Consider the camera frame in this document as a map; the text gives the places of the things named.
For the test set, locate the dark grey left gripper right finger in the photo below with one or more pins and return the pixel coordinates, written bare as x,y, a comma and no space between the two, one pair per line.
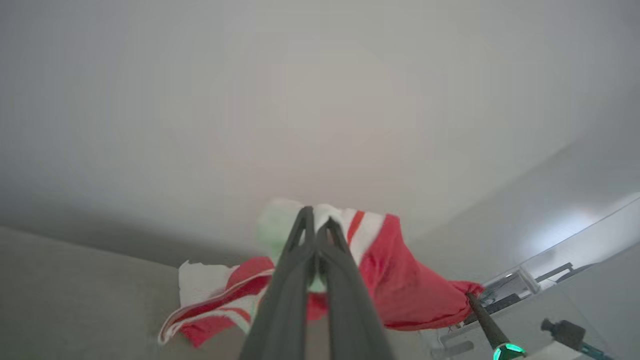
347,310

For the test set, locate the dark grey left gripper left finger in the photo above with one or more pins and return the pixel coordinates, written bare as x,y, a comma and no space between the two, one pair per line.
287,300

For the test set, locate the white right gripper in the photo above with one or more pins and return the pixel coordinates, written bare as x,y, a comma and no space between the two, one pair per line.
509,352

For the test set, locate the red and white garment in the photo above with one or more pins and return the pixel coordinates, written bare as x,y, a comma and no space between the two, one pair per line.
400,280

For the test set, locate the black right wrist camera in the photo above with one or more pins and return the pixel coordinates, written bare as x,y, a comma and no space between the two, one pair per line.
565,332

